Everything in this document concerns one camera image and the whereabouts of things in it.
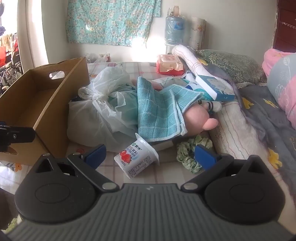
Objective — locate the white yogurt cup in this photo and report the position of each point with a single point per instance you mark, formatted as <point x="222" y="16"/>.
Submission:
<point x="134" y="162"/>

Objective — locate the grey white fleece blanket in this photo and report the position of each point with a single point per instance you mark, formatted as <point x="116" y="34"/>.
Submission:
<point x="254" y="111"/>

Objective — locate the blue water jug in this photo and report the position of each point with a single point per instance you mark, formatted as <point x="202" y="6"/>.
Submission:
<point x="174" y="30"/>

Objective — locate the dark red wardrobe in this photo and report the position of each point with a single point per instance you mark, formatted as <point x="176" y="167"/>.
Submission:
<point x="285" y="14"/>

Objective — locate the green scrunchie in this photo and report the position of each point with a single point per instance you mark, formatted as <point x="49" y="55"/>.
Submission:
<point x="185" y="153"/>

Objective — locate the small beige bottle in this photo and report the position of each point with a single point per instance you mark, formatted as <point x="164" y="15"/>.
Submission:
<point x="177" y="10"/>

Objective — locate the metal drying rack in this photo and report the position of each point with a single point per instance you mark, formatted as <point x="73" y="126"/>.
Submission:
<point x="9" y="69"/>

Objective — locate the red wet wipes pack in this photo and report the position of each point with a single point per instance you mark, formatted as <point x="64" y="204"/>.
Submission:
<point x="168" y="62"/>

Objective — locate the plaid printed bed sheet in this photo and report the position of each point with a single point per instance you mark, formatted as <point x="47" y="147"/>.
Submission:
<point x="148" y="69"/>

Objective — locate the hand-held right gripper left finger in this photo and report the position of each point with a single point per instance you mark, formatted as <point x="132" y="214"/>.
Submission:
<point x="96" y="154"/>

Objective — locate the pink plush toy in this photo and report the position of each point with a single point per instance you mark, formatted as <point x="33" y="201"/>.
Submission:
<point x="196" y="118"/>

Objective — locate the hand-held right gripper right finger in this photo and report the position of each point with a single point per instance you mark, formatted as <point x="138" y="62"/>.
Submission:
<point x="205" y="158"/>

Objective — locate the pink floral quilt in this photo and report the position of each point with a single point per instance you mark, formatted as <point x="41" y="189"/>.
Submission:
<point x="282" y="88"/>

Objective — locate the teal checked towel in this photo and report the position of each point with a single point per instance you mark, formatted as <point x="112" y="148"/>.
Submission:
<point x="157" y="111"/>

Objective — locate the brown cardboard box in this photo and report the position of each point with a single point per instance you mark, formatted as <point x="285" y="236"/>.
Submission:
<point x="46" y="104"/>

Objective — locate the clear plastic bag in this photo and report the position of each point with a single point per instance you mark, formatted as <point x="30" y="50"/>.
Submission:
<point x="94" y="58"/>

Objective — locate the white water dispenser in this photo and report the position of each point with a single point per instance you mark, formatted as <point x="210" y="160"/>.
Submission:
<point x="170" y="49"/>

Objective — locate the blue white carton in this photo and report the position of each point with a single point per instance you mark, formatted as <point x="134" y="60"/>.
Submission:
<point x="212" y="88"/>

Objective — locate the green leaf pillow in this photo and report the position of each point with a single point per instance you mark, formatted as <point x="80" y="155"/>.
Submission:
<point x="231" y="64"/>

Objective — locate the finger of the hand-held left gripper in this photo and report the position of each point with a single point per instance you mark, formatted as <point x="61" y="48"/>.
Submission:
<point x="18" y="135"/>

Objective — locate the rolled printed mat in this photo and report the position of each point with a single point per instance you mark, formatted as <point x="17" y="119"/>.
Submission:
<point x="196" y="32"/>

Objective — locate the small clear jar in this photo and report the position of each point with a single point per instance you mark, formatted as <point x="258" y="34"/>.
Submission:
<point x="170" y="11"/>

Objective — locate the teal floral curtain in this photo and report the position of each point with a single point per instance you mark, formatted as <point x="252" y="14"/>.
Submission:
<point x="111" y="20"/>

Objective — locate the white plastic bag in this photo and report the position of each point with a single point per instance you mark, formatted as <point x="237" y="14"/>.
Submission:
<point x="92" y="125"/>

